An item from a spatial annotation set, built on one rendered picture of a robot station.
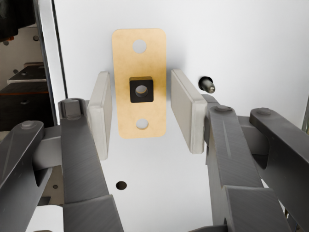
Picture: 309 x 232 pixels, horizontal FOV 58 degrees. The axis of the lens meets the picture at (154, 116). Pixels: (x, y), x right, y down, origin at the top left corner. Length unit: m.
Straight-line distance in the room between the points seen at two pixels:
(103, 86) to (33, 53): 0.38
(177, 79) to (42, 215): 0.17
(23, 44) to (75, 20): 0.34
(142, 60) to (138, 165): 0.09
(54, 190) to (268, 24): 0.54
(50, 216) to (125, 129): 0.11
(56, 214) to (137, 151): 0.09
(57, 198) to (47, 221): 0.38
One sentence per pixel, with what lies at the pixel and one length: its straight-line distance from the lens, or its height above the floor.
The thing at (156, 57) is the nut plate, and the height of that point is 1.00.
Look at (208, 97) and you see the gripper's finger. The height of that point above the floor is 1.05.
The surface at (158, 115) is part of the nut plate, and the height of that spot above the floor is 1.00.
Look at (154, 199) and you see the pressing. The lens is 0.26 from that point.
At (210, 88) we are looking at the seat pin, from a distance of 0.20.
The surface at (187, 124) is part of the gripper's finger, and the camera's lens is 0.15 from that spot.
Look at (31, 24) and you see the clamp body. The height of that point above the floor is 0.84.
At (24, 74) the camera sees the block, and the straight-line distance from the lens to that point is 0.46.
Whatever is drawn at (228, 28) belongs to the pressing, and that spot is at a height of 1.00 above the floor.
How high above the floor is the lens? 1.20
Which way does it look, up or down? 66 degrees down
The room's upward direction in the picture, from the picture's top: 165 degrees clockwise
